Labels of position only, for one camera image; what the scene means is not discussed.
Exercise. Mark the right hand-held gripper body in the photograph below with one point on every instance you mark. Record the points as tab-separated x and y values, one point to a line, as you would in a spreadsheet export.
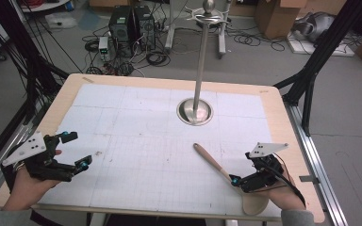
264	177

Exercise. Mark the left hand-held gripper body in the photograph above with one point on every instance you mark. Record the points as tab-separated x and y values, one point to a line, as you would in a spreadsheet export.
41	163

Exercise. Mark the wooden spoon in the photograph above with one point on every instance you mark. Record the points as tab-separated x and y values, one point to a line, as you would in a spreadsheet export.
209	158

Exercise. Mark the person's right hand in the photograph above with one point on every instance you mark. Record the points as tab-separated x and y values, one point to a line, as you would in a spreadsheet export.
284	197

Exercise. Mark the person's left hand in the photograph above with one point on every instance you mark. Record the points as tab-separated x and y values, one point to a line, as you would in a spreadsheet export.
28	190

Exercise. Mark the white grid mat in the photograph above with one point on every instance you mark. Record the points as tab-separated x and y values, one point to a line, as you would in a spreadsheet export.
138	141

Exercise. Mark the metal utensil stand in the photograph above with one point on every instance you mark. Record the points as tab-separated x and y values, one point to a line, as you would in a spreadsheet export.
194	113

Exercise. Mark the bench power supply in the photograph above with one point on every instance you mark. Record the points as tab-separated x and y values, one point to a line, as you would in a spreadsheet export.
103	47

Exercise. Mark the black computer tower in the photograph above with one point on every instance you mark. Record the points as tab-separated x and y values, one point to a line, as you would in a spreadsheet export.
121	23
146	26

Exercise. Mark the white round platform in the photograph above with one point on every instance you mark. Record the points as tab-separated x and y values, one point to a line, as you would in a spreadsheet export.
44	4

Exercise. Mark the white metal stand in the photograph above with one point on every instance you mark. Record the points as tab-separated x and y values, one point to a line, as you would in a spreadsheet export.
169	31

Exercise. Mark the white floor board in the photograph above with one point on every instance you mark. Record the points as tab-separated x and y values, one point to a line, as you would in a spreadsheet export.
342	50

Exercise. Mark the grey bag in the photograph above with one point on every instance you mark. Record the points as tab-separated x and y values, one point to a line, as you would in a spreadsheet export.
314	25

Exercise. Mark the aluminium frame rail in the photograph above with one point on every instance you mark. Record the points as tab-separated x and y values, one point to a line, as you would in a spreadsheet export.
319	163
0	153

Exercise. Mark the black metal frame post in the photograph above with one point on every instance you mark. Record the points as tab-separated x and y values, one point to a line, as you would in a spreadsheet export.
12	47
314	62

